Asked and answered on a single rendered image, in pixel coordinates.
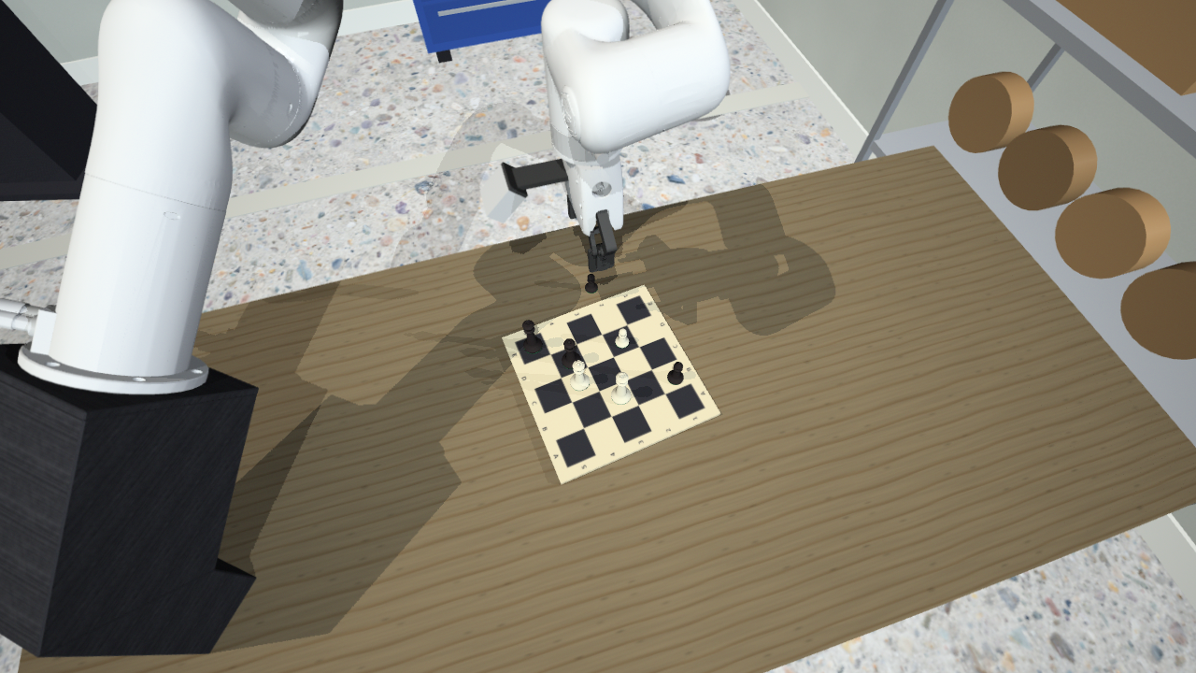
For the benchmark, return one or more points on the chessboard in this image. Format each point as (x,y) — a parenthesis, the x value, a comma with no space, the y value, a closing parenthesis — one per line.
(585,430)

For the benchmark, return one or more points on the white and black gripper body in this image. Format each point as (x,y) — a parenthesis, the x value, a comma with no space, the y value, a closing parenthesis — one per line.
(592,187)

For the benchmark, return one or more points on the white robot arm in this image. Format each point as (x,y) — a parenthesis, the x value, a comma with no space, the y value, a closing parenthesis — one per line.
(177,77)

